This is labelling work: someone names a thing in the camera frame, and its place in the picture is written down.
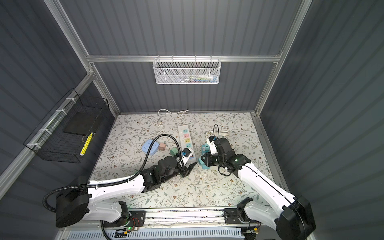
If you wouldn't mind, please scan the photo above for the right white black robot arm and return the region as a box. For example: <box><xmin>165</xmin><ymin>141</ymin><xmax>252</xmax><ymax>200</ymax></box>
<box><xmin>200</xmin><ymin>153</ymin><xmax>316</xmax><ymax>240</ymax></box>

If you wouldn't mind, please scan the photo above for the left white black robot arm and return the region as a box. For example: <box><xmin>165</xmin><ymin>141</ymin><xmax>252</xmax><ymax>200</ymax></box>
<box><xmin>56</xmin><ymin>156</ymin><xmax>197</xmax><ymax>228</ymax></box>

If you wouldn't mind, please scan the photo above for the black wire wall basket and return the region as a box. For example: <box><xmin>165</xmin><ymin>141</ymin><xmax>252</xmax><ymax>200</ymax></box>
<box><xmin>24</xmin><ymin>89</ymin><xmax>110</xmax><ymax>164</ymax></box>

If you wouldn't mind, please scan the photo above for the pink charger cube upper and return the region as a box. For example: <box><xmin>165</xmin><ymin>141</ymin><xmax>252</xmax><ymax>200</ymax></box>
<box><xmin>158</xmin><ymin>143</ymin><xmax>167</xmax><ymax>151</ymax></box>

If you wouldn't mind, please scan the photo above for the black corrugated cable hose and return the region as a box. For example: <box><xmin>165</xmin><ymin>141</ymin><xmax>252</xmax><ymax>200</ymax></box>
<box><xmin>41</xmin><ymin>133</ymin><xmax>183</xmax><ymax>214</ymax></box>

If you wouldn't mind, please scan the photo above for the floral table mat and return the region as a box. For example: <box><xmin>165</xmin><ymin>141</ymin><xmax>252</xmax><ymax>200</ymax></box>
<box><xmin>91</xmin><ymin>112</ymin><xmax>272</xmax><ymax>209</ymax></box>

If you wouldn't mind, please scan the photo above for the white power strip cable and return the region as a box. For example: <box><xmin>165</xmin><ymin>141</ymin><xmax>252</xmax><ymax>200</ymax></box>
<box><xmin>152</xmin><ymin>107</ymin><xmax>190</xmax><ymax>142</ymax></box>

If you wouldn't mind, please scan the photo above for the black pad in basket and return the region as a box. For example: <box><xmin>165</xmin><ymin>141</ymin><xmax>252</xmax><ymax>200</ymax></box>
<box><xmin>63</xmin><ymin>112</ymin><xmax>104</xmax><ymax>136</ymax></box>

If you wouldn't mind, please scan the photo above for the yellow marker pen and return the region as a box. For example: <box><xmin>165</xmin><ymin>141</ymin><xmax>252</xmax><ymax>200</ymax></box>
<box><xmin>80</xmin><ymin>133</ymin><xmax>94</xmax><ymax>156</ymax></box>

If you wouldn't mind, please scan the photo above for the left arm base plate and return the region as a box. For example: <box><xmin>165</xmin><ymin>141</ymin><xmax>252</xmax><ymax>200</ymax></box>
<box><xmin>103</xmin><ymin>211</ymin><xmax>147</xmax><ymax>228</ymax></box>

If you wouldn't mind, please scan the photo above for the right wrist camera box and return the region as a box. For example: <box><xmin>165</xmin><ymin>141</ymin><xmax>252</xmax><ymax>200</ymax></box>
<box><xmin>207</xmin><ymin>136</ymin><xmax>233</xmax><ymax>156</ymax></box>

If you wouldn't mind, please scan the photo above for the white multicolour power strip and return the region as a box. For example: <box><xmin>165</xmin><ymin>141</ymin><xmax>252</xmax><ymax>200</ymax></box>
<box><xmin>178</xmin><ymin>125</ymin><xmax>197</xmax><ymax>164</ymax></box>

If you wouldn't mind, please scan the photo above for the green charger cube upper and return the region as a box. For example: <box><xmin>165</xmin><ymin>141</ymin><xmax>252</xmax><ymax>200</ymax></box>
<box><xmin>170</xmin><ymin>147</ymin><xmax>179</xmax><ymax>157</ymax></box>

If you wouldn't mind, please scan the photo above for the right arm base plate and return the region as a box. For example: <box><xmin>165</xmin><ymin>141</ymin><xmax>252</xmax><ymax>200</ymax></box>
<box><xmin>222</xmin><ymin>208</ymin><xmax>262</xmax><ymax>226</ymax></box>

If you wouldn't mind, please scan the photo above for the blue triangular socket adapter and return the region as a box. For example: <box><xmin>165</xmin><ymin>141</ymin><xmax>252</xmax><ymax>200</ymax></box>
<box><xmin>141</xmin><ymin>140</ymin><xmax>160</xmax><ymax>156</ymax></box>

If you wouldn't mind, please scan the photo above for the teal USB power strip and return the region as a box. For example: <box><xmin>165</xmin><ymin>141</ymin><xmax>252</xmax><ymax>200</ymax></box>
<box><xmin>198</xmin><ymin>144</ymin><xmax>211</xmax><ymax>170</ymax></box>

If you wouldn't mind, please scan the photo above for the white wire mesh basket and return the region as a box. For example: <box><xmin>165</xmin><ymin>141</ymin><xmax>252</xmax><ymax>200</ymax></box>
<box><xmin>153</xmin><ymin>60</ymin><xmax>222</xmax><ymax>85</ymax></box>

